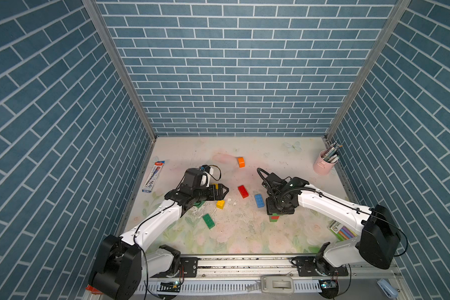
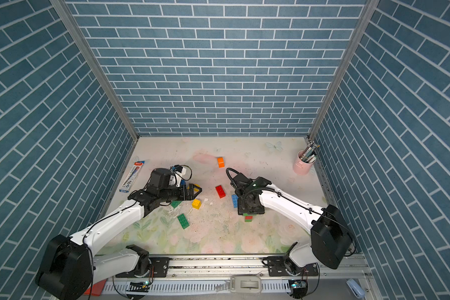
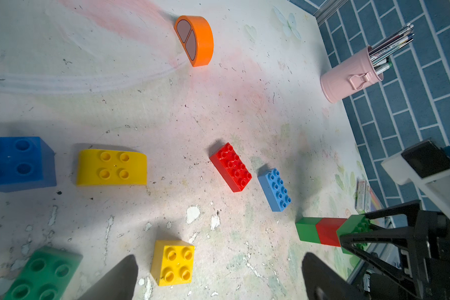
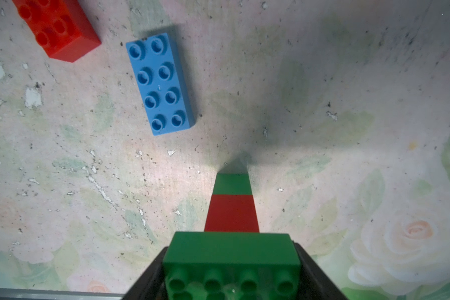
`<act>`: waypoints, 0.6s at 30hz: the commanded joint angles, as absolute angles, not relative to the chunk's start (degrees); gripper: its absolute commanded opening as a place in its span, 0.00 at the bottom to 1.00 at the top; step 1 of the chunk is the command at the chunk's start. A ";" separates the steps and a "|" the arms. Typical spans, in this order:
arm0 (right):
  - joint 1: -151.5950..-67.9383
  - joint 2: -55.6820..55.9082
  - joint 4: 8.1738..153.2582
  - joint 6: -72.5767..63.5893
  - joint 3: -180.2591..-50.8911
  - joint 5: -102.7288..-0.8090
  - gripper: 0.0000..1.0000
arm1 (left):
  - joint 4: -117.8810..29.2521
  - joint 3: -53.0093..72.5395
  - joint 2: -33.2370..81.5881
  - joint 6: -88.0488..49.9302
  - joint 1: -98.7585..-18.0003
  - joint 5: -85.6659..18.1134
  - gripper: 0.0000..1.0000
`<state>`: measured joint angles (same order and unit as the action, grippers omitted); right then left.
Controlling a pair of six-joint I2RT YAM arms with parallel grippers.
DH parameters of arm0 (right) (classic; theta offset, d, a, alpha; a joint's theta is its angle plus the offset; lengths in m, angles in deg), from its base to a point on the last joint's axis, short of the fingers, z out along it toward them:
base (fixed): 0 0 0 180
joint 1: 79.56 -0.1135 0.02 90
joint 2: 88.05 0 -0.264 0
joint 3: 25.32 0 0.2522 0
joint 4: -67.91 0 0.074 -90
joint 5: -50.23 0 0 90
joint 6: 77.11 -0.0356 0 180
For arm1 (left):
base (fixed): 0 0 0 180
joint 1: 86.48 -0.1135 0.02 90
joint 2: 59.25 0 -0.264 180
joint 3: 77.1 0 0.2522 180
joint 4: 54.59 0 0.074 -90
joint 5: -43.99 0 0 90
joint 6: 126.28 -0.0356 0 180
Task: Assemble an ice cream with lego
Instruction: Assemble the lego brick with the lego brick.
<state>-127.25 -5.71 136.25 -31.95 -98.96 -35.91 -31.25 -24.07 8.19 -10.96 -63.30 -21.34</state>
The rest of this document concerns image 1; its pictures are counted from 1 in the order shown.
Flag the light blue long lego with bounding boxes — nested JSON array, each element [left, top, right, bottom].
[[254, 194, 265, 208]]

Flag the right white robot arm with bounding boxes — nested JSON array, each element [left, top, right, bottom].
[[257, 168, 406, 276]]

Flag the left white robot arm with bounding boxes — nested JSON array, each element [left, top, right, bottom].
[[88, 165, 229, 300]]

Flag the yellow square lego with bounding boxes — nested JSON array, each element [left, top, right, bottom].
[[216, 200, 226, 210]]

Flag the red long lego brick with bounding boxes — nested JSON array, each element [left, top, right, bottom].
[[237, 185, 250, 199]]

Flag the orange half-round lego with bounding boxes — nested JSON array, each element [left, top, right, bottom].
[[237, 157, 246, 168]]

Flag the pen package box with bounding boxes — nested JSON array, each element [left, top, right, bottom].
[[141, 161, 165, 193]]

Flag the pink pen cup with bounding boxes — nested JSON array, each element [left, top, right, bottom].
[[312, 150, 338, 176]]

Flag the pens in cup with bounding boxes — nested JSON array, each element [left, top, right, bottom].
[[321, 142, 343, 163]]

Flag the coloured marker pack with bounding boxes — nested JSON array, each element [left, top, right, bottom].
[[329, 221, 357, 241]]

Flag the light blue object corner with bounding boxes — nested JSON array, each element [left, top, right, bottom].
[[377, 279, 399, 300]]

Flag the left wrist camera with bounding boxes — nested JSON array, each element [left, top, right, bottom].
[[199, 165, 214, 188]]

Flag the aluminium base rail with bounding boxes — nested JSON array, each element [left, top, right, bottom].
[[130, 254, 402, 300]]

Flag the grey clamp handle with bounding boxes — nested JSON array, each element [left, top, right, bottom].
[[245, 276, 295, 295]]

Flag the red tool on rail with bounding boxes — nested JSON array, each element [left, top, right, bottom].
[[86, 285, 102, 295]]

